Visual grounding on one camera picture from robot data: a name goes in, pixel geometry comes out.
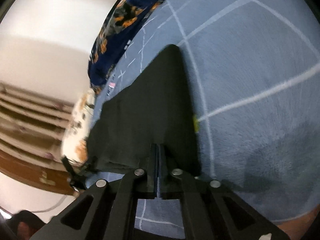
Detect white cable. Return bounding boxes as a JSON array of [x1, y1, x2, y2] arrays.
[[32, 195, 69, 213]]

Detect blue checked bed sheet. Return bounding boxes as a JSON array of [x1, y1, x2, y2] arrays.
[[85, 0, 320, 239]]

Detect navy dog print blanket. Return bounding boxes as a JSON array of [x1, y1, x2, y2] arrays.
[[87, 0, 183, 94]]

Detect black pants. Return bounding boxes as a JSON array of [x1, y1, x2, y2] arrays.
[[86, 44, 203, 177]]

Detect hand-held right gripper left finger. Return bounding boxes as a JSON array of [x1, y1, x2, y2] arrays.
[[30, 144, 159, 240]]

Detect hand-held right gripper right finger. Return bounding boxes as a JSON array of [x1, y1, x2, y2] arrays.
[[159, 144, 290, 240]]

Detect beige patterned curtain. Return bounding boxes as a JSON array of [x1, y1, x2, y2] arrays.
[[0, 81, 75, 165]]

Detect white floral pillow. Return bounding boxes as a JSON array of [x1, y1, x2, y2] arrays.
[[61, 91, 97, 165]]

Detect brown wooden bed frame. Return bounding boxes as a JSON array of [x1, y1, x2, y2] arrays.
[[0, 152, 78, 195]]

